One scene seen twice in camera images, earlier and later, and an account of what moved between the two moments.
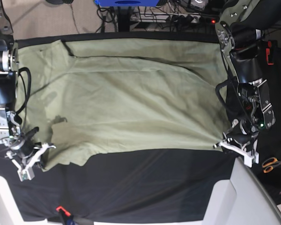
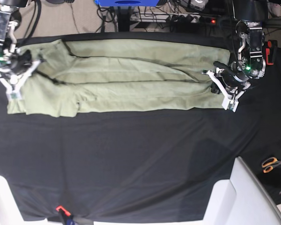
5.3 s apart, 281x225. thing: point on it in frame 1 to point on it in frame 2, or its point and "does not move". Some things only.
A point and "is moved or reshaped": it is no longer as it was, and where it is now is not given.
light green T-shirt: [80, 97] is moved or reshaped
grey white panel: [244, 199] does not move
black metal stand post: [123, 18] does not move
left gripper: [21, 143] to [17, 66]
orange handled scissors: [269, 163] does not move
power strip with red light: [176, 17] does not move
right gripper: [244, 134] to [231, 77]
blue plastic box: [127, 3] does not move
